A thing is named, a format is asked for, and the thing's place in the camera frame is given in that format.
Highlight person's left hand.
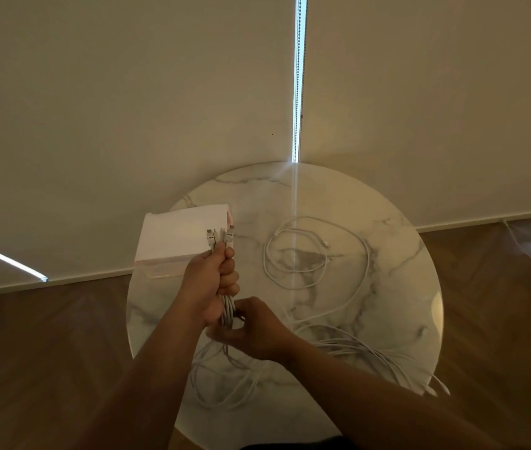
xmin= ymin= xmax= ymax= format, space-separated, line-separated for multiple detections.
xmin=171 ymin=242 xmax=240 ymax=329

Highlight person's right hand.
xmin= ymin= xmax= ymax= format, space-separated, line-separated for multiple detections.
xmin=205 ymin=297 xmax=299 ymax=364

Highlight white pink box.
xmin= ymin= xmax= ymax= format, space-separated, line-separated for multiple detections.
xmin=134 ymin=203 xmax=234 ymax=279

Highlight person's left forearm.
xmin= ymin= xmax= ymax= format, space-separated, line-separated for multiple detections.
xmin=77 ymin=304 xmax=210 ymax=450

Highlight person's right forearm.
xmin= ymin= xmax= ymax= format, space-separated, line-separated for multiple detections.
xmin=284 ymin=339 xmax=506 ymax=450

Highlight black shorts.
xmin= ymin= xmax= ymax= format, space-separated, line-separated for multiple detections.
xmin=242 ymin=435 xmax=356 ymax=450

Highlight round marble table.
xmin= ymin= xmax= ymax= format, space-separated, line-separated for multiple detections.
xmin=126 ymin=161 xmax=444 ymax=450

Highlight blind bead pull chain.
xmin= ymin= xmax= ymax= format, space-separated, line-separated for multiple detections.
xmin=291 ymin=0 xmax=309 ymax=163

